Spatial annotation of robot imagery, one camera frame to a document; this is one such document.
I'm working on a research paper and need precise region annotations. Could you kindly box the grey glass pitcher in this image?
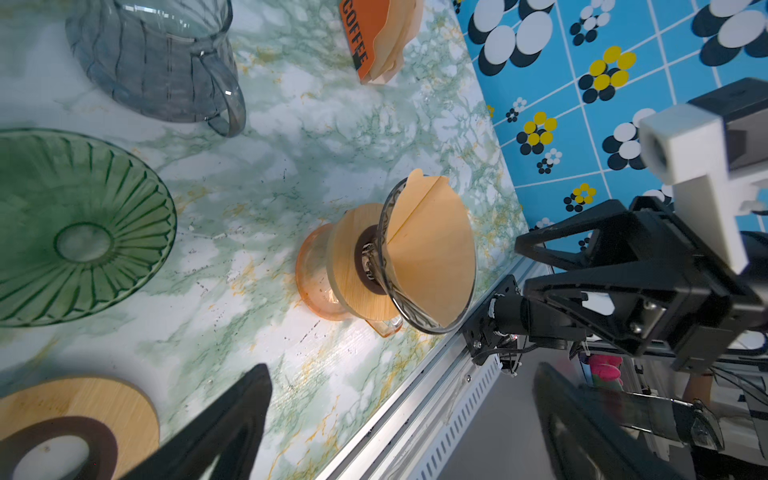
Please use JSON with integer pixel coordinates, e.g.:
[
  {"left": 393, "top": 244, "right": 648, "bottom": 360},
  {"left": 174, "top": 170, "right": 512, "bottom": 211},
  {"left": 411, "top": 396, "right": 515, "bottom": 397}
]
[{"left": 65, "top": 0, "right": 246, "bottom": 138}]

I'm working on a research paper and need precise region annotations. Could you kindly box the aluminium front rail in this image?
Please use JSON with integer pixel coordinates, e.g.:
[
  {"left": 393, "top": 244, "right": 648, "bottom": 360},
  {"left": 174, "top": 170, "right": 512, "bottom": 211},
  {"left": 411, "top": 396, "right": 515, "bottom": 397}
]
[{"left": 314, "top": 257, "right": 541, "bottom": 480}]

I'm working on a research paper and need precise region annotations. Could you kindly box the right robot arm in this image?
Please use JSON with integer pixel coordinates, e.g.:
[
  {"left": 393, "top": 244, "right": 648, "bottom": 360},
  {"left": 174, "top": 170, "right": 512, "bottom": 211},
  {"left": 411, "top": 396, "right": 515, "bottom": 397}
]
[{"left": 462, "top": 197, "right": 767, "bottom": 374}]

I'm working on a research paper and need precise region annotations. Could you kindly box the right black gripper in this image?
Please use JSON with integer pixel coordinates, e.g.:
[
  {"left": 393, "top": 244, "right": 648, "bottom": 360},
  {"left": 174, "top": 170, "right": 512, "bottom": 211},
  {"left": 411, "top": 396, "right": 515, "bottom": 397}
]
[{"left": 514, "top": 199, "right": 767, "bottom": 372}]

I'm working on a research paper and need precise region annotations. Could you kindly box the clear grey glass dripper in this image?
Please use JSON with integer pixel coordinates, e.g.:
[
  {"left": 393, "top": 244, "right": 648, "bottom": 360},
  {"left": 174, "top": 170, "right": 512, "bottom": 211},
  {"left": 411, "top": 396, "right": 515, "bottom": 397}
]
[{"left": 369, "top": 177, "right": 474, "bottom": 335}]

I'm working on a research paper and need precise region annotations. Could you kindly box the orange coffee filter box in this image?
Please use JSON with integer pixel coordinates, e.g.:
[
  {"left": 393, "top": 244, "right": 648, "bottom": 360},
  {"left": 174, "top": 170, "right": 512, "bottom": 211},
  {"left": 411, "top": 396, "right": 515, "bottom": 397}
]
[{"left": 339, "top": 0, "right": 424, "bottom": 85}]

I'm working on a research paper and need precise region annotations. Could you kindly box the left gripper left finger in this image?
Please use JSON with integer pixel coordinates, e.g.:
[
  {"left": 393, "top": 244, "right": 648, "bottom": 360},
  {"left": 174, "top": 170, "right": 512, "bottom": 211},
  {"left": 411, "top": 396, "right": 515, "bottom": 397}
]
[{"left": 125, "top": 364, "right": 272, "bottom": 479}]

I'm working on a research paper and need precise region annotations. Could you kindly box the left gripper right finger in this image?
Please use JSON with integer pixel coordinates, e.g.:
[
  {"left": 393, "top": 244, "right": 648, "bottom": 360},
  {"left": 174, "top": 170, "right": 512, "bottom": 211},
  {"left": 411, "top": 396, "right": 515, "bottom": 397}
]
[{"left": 533, "top": 363, "right": 681, "bottom": 479}]

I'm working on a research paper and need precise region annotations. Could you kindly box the wooden ring holder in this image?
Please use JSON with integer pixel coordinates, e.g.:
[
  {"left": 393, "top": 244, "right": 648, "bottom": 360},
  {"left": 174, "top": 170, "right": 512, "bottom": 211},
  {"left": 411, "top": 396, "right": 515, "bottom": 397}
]
[
  {"left": 327, "top": 203, "right": 398, "bottom": 322},
  {"left": 1, "top": 377, "right": 160, "bottom": 479}
]

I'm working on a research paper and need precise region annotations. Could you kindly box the green glass dripper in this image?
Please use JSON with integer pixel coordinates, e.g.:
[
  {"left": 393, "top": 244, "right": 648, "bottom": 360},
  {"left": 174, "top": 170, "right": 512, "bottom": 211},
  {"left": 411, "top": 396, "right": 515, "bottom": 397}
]
[{"left": 1, "top": 128, "right": 177, "bottom": 328}]

